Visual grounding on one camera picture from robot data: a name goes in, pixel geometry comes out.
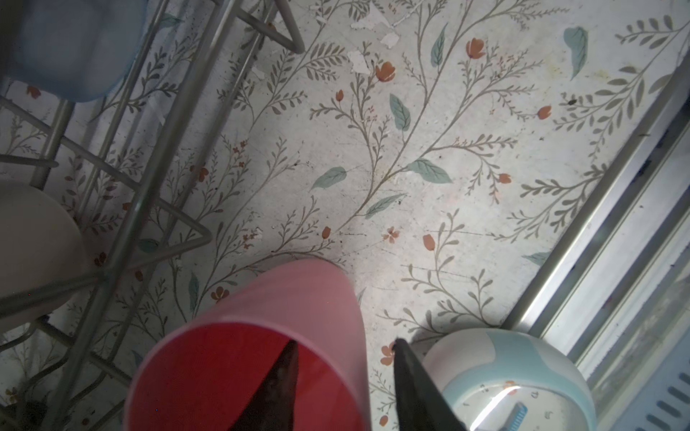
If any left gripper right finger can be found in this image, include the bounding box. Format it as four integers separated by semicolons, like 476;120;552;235
393;339;467;431

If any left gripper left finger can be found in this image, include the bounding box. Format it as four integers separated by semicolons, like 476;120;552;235
229;340;298;431

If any pink cup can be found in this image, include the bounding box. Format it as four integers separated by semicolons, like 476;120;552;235
123;260;371;430

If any beige cup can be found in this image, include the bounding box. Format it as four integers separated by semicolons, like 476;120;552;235
0;180;90;335

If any clear blue cup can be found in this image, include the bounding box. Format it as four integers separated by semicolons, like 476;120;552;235
1;1;148;102

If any white mint clock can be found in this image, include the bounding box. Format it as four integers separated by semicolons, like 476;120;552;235
422;328;598;430

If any grey wire dish rack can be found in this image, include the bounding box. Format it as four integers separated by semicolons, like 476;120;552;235
1;1;296;430

